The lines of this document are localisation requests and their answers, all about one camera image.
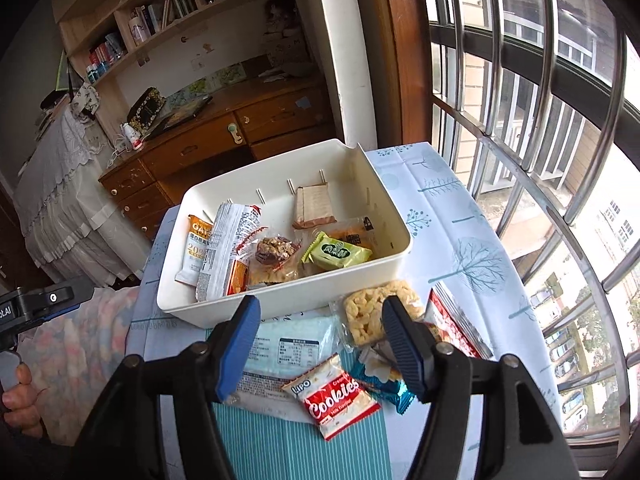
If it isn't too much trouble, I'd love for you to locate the orange white oat bar packet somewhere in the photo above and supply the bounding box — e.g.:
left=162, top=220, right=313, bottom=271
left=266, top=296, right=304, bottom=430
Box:
left=174, top=214, right=221, bottom=286

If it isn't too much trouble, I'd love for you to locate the light blue flat packet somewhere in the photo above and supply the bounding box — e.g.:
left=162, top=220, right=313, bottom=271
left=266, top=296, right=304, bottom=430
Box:
left=225, top=315, right=348, bottom=423

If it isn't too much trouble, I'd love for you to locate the white plastic bin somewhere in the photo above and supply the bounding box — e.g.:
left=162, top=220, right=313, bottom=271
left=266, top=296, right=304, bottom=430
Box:
left=156, top=139, right=413, bottom=330

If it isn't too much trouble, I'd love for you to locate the metal window railing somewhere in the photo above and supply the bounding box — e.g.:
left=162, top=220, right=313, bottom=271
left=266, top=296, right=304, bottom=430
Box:
left=420, top=0, right=640, bottom=456

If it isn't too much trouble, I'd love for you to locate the floral cloth bag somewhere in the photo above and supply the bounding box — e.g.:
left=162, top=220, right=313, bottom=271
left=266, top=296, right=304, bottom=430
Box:
left=70, top=82, right=103, bottom=121

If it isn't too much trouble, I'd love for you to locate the white lace cloth cover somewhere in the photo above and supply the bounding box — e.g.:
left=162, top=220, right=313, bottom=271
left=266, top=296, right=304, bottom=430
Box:
left=12, top=105, right=151, bottom=286

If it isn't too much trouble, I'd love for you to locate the teal striped placemat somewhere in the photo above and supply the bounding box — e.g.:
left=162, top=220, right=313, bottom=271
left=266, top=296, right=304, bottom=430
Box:
left=207, top=385, right=396, bottom=480

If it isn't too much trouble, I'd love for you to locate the wooden window frame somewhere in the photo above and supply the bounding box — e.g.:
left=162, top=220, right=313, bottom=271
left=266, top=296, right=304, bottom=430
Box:
left=377, top=0, right=433, bottom=148

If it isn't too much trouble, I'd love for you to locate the tree print tablecloth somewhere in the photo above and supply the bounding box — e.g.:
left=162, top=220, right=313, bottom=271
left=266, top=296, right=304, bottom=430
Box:
left=125, top=142, right=563, bottom=480

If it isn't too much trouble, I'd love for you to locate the green snack packet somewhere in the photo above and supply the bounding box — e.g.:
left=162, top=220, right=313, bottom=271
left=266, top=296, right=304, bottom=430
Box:
left=301, top=231, right=375, bottom=273

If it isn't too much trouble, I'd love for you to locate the yellow puffed rice packet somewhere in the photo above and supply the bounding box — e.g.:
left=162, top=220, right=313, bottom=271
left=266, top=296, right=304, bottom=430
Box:
left=330, top=280, right=426, bottom=348

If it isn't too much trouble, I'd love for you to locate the person's left hand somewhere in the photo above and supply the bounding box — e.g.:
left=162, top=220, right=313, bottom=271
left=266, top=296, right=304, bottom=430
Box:
left=0, top=362, right=46, bottom=438

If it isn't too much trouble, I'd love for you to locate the clear walnut candy packet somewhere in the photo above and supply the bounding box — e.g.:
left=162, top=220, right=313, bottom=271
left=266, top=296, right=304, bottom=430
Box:
left=240, top=235, right=303, bottom=288

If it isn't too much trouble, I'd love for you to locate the wooden bookshelf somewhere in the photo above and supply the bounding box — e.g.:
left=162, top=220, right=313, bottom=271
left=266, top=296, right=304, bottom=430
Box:
left=52, top=0, right=301, bottom=86

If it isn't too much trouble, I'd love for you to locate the large red white snack bag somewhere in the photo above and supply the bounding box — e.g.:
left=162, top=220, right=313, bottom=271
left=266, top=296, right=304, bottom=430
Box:
left=425, top=285, right=493, bottom=361

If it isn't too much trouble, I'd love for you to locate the black floral tin box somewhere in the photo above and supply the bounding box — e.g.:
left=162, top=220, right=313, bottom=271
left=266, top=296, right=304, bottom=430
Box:
left=126, top=87, right=167, bottom=136

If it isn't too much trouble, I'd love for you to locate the pastel floral blanket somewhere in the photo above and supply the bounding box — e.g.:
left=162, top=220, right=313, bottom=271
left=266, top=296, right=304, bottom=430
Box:
left=17, top=285, right=143, bottom=448

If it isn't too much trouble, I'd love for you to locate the blue cream biscuit packet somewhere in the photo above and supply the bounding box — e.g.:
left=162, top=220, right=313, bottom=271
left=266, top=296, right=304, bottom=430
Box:
left=347, top=345, right=416, bottom=415

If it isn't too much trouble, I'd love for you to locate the small white red bottle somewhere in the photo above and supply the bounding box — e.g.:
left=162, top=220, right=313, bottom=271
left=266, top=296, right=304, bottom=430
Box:
left=120, top=122, right=146, bottom=151

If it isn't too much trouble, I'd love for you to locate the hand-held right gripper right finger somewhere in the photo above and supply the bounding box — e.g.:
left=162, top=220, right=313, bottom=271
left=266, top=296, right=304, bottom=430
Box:
left=381, top=295, right=581, bottom=480

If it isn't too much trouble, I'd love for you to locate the wooden desk with drawers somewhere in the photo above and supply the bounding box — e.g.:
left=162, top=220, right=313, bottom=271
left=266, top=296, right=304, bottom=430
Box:
left=98, top=67, right=336, bottom=241

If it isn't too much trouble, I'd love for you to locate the small red white cookie packet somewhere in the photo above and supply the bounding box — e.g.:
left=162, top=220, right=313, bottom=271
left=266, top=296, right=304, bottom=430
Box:
left=280, top=352, right=382, bottom=442

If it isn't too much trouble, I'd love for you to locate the long white red biscuit packet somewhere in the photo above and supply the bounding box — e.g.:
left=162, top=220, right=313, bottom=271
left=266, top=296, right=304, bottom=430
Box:
left=195, top=201, right=263, bottom=303

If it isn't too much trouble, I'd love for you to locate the row of parked cars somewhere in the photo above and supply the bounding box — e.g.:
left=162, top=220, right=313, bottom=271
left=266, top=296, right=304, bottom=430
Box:
left=530, top=270, right=596, bottom=431

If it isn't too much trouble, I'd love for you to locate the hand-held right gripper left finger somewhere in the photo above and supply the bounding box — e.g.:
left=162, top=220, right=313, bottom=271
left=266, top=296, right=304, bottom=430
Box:
left=70, top=295, right=262, bottom=480

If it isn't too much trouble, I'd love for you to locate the brown paper snack packet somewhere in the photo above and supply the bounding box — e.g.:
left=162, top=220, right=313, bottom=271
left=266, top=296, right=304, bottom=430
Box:
left=291, top=183, right=337, bottom=230

